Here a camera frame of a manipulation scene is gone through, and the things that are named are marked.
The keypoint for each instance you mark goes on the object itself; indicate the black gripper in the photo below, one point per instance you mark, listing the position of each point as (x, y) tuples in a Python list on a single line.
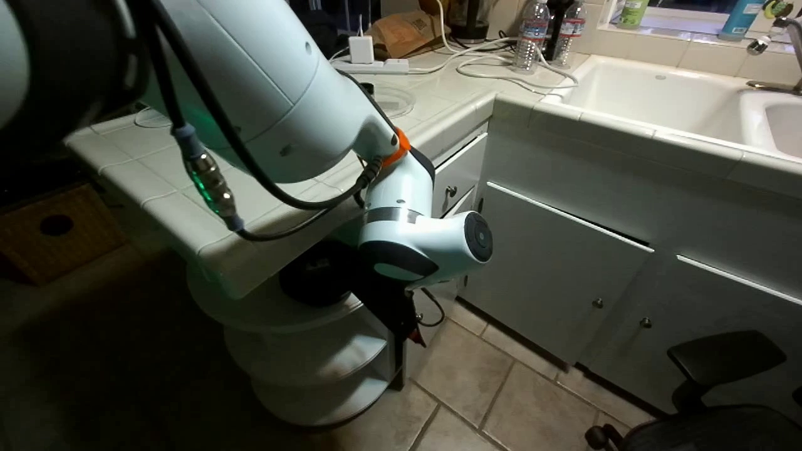
[(392, 312)]

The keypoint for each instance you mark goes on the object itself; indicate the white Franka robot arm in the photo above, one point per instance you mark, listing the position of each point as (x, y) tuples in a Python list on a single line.
[(276, 84)]

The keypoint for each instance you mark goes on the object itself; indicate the drawer knob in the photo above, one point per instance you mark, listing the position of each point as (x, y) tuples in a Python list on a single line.
[(451, 191)]

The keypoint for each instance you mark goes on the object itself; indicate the white drawer front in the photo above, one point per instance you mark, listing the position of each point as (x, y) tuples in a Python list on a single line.
[(459, 172)]

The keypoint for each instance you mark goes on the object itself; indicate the white cabinet door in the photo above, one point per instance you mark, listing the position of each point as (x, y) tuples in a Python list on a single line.
[(551, 266), (716, 335)]

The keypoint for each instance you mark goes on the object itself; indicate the cabinet door knob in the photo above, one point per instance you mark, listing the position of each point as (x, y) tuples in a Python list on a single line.
[(644, 322), (597, 302)]

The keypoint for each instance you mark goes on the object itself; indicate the white power strip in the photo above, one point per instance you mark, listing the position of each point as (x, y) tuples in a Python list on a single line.
[(375, 67)]

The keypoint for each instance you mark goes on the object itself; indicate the white charger plug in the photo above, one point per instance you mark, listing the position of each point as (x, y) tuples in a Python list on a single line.
[(362, 50)]

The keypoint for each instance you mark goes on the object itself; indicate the black countertop appliance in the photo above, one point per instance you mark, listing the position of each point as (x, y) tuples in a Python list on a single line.
[(469, 16)]

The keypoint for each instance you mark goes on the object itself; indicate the clear water bottle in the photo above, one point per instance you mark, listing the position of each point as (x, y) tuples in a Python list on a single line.
[(535, 33)]

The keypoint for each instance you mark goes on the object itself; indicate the black office chair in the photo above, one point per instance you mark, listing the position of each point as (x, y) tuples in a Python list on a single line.
[(716, 410)]

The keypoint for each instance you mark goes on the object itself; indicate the white kitchen sink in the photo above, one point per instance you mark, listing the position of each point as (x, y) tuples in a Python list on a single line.
[(660, 97)]

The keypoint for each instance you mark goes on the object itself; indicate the cardboard box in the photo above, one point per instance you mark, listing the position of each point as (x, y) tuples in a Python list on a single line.
[(53, 229)]

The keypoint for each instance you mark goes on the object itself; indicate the green bottle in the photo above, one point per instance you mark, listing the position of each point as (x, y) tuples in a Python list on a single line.
[(632, 13)]

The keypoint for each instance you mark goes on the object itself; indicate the blue bottle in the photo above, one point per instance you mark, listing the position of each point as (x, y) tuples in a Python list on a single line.
[(739, 19)]

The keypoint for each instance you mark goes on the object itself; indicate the chrome faucet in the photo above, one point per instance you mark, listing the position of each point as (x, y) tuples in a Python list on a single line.
[(771, 45)]

